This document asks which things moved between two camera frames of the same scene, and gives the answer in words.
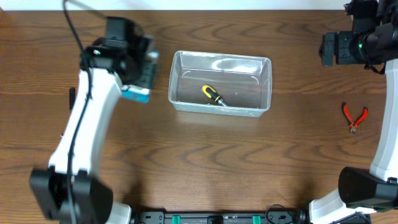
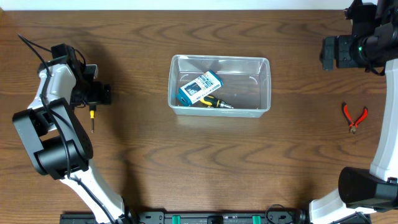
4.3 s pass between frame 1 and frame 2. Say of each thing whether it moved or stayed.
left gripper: moved
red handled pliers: stayed
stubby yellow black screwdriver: moved
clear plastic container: stayed
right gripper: stayed
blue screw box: moved
